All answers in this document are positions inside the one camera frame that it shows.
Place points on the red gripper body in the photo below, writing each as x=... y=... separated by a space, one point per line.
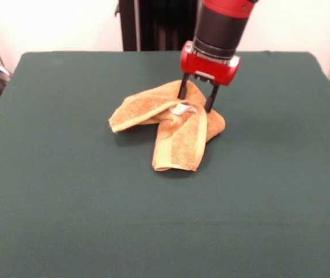
x=208 y=65

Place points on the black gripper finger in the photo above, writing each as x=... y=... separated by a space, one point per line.
x=211 y=101
x=182 y=89

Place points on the orange terry towel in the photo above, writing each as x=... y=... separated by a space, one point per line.
x=179 y=144

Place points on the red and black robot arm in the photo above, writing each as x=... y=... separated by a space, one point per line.
x=220 y=29

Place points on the dark green table cloth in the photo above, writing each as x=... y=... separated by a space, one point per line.
x=66 y=202

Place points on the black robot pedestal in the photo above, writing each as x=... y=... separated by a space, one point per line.
x=130 y=29

